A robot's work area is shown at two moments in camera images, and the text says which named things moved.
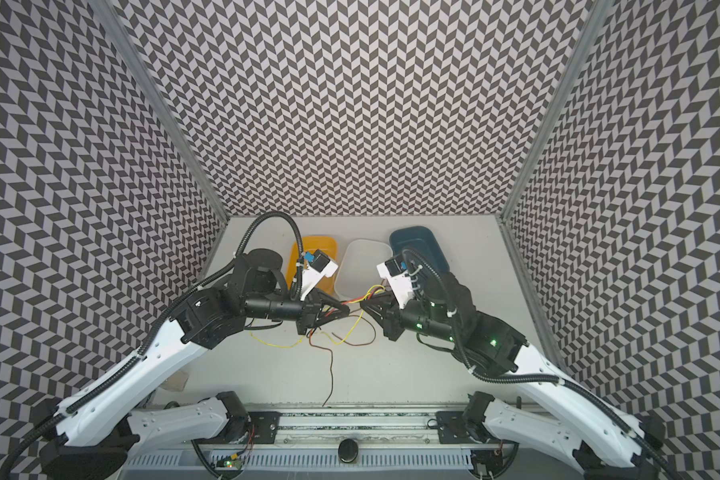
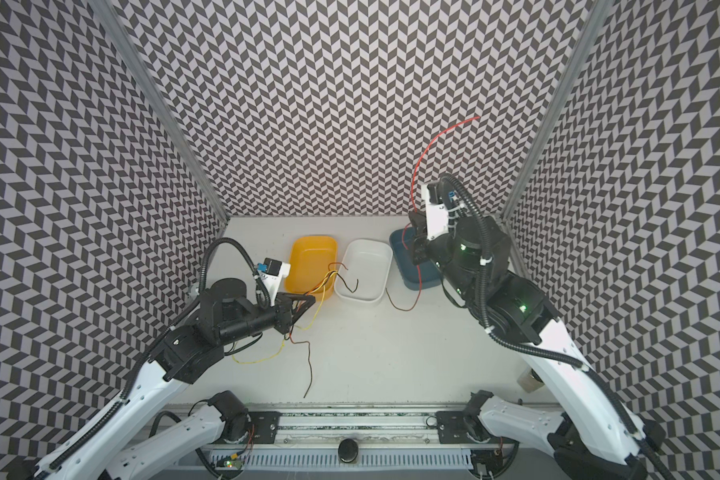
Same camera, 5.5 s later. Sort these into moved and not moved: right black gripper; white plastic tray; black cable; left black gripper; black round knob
Moved: left black gripper; right black gripper; black cable
Not moved: black round knob; white plastic tray
